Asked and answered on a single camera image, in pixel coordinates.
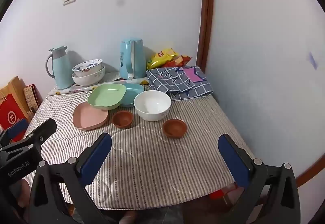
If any white floral bowl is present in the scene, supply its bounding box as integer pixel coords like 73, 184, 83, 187
71, 65, 105, 87

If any folded grey checked cloth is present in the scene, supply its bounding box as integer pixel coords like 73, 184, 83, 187
146, 65, 214, 101

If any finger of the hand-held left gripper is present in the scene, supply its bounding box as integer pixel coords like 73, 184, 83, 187
0, 119, 29, 147
0, 119, 57, 161

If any blue red patterned bowl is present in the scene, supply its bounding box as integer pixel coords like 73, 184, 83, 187
72, 59, 103, 77

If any brown wooden door frame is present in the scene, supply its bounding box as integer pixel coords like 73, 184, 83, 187
197, 0, 215, 73

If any red paper bag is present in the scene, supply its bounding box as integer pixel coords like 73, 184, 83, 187
0, 93, 26, 142

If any red chip bag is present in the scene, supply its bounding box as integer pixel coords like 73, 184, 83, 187
162, 55, 193, 68

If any red object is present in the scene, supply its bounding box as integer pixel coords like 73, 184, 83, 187
209, 183, 240, 200

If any white floral table mat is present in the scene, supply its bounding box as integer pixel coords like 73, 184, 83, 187
48, 71, 149, 96

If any large white bowl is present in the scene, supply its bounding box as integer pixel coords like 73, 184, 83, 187
134, 90, 172, 122

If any brown paper bag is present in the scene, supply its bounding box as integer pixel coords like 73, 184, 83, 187
0, 76, 33, 120

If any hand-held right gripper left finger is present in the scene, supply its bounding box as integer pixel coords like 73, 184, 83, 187
29, 133, 120, 224

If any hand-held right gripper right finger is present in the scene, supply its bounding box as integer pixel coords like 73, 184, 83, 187
218, 134, 301, 224

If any person's left forearm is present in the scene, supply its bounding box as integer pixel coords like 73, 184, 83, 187
14, 180, 32, 215

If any blue plate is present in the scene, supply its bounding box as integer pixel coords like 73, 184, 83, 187
119, 83, 145, 108

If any patterned brown box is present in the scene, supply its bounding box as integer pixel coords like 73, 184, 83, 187
23, 84, 42, 115

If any green plate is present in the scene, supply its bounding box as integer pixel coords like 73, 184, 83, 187
87, 84, 127, 110

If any light blue electric kettle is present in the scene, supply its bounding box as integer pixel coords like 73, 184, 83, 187
119, 38, 147, 80

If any brown wooden baseboard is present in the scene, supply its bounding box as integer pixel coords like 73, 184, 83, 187
296, 155, 322, 189

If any small brown bowl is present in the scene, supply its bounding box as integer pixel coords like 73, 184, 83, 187
112, 110, 134, 129
162, 119, 187, 139

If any light blue thermos jug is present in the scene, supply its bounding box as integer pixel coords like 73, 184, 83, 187
46, 46, 75, 89

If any striped quilted blanket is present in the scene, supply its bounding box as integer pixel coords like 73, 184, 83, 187
24, 82, 254, 210

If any pink plate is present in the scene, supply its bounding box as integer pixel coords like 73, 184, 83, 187
73, 102, 109, 131

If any yellow chip bag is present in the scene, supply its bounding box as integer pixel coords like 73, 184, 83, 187
147, 48, 181, 70

